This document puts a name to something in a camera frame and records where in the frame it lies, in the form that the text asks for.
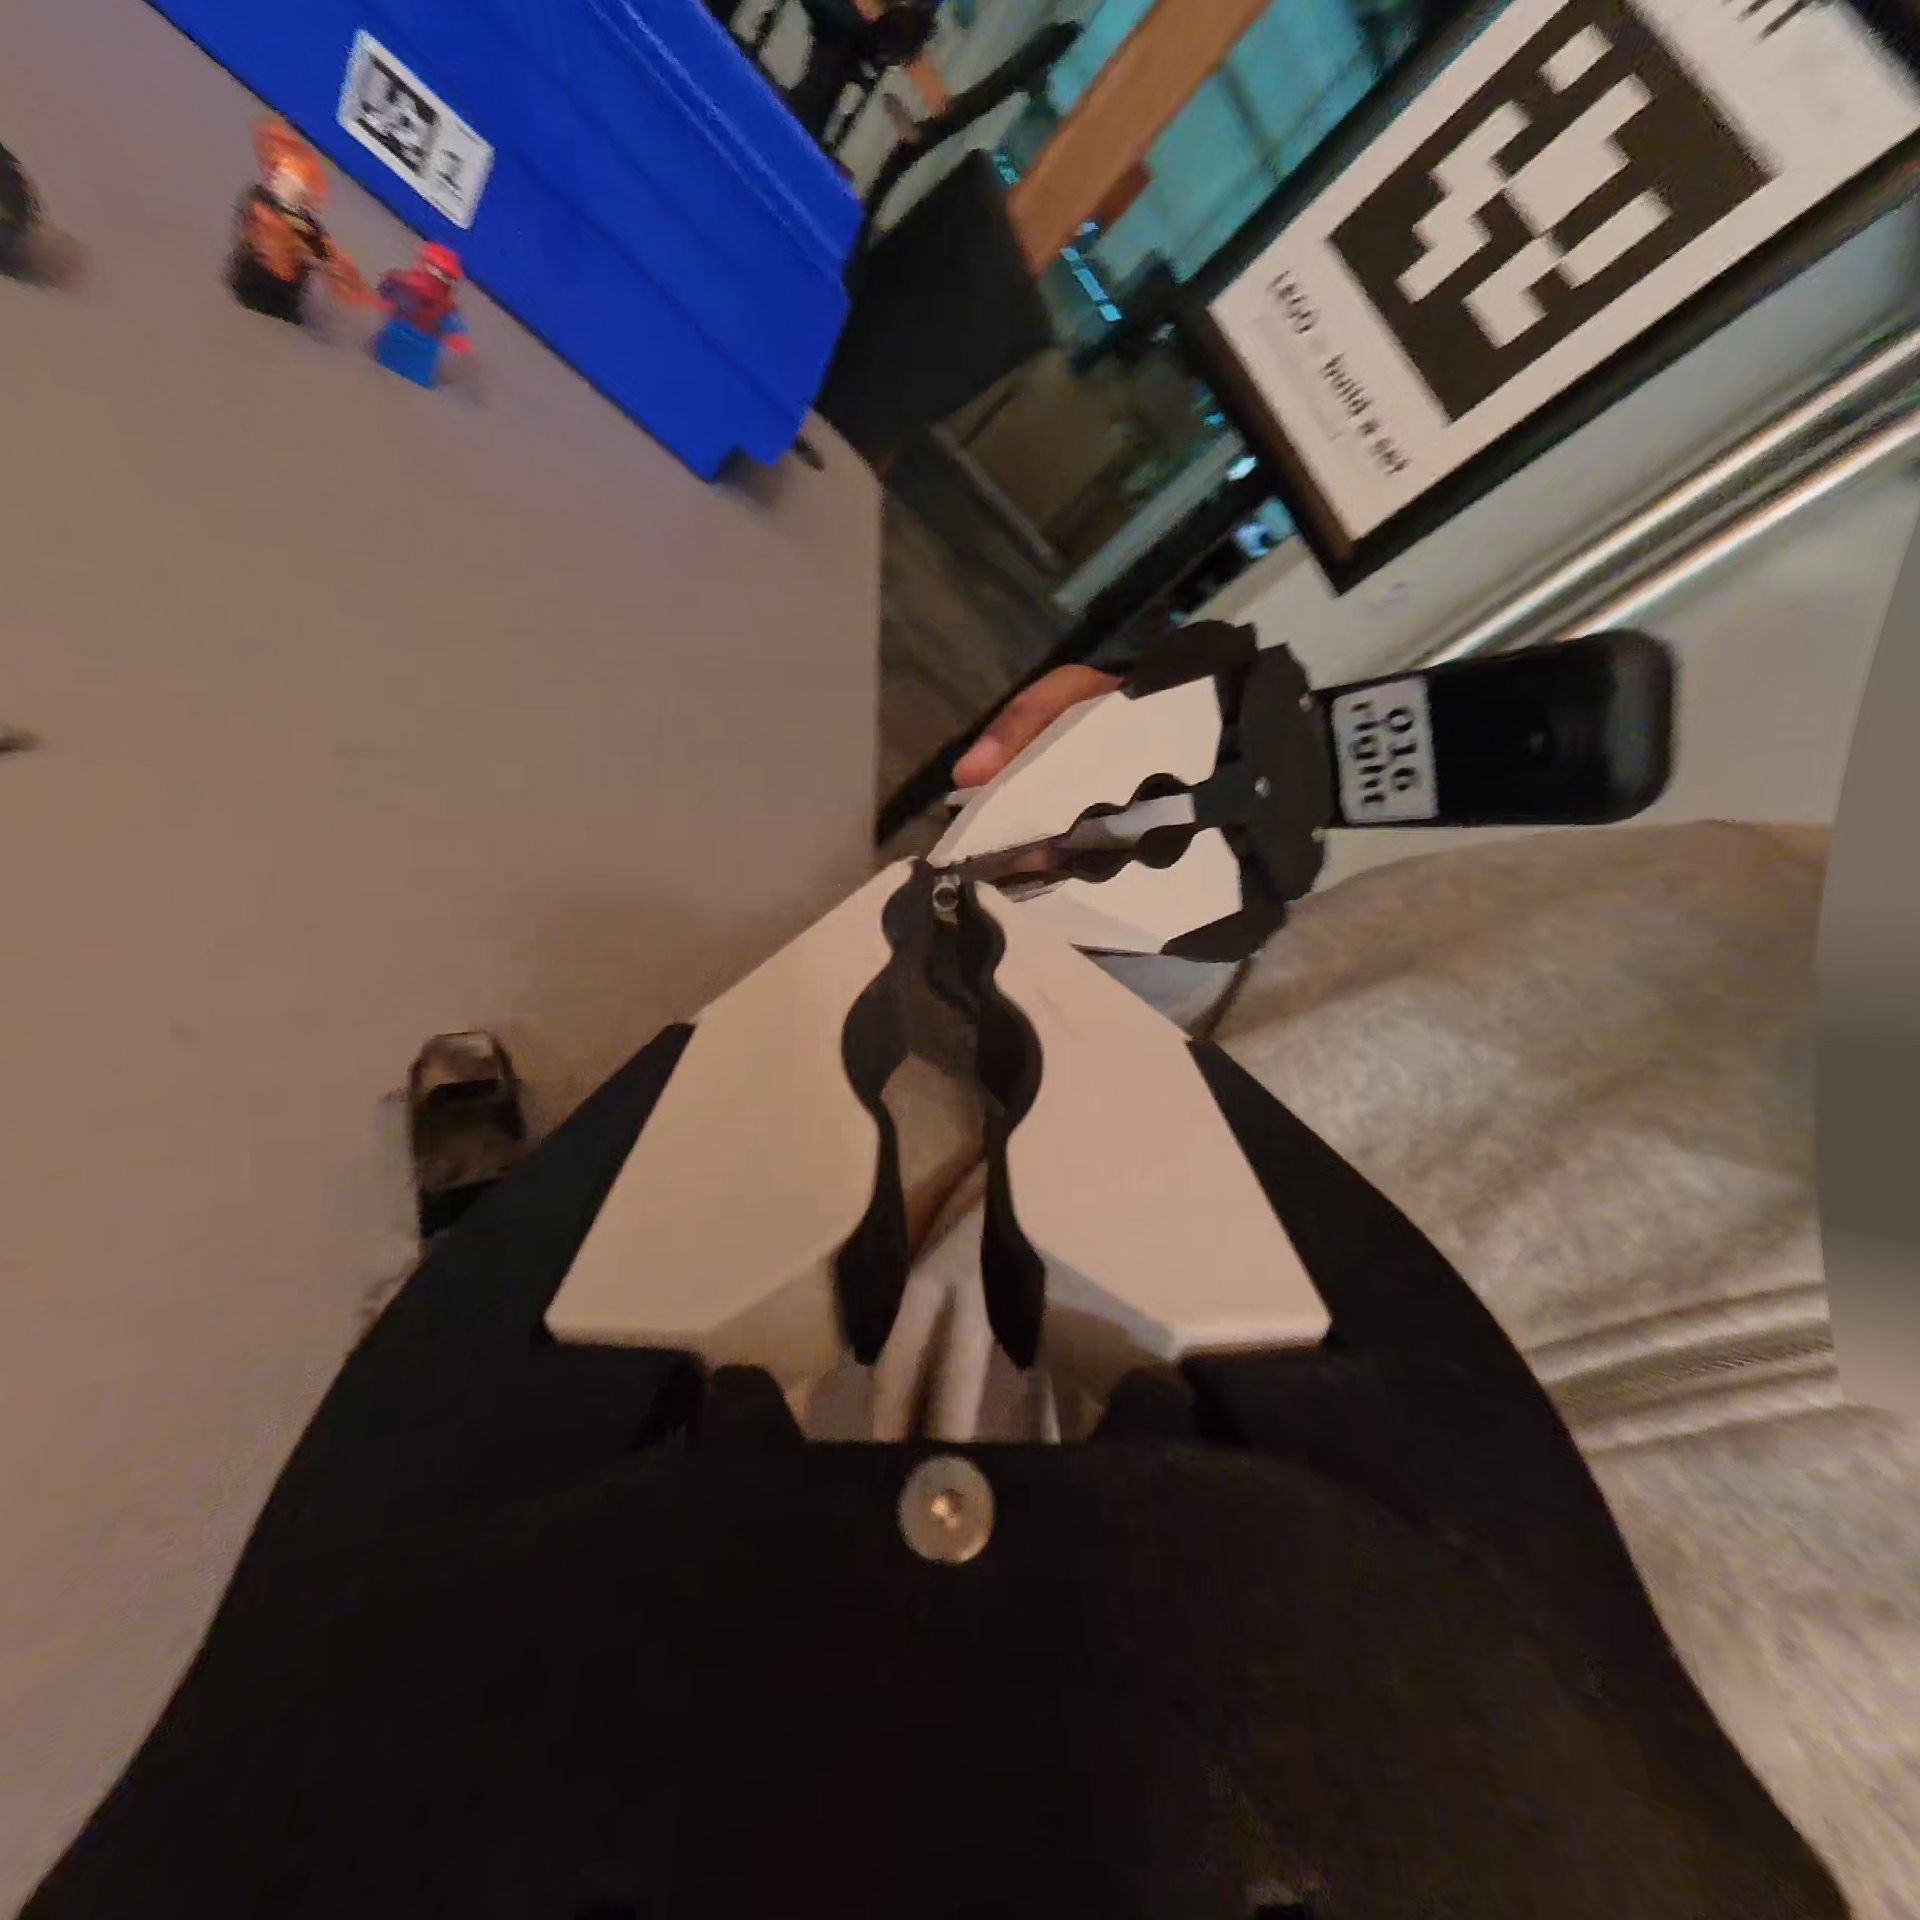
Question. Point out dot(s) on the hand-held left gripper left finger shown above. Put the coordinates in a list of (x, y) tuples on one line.
[(734, 1172)]

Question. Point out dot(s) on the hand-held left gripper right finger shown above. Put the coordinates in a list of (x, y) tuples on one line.
[(1141, 1186)]

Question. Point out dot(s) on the framed marker sign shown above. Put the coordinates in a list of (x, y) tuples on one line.
[(1576, 182)]

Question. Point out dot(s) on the red blue minifigure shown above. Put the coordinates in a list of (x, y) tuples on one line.
[(422, 316)]

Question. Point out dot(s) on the silver metal bar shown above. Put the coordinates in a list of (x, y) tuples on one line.
[(1725, 482)]

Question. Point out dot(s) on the person's right hand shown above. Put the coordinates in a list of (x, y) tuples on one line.
[(1028, 706)]

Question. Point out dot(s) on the blue plastic bin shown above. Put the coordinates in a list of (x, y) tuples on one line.
[(629, 166)]

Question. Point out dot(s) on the orange flame minifigure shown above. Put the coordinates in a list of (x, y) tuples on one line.
[(277, 226)]

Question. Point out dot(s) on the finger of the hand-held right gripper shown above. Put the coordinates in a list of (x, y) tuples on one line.
[(1155, 908), (1110, 743)]

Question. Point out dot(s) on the person's grey sweater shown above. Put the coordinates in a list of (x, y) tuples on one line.
[(1576, 1125)]

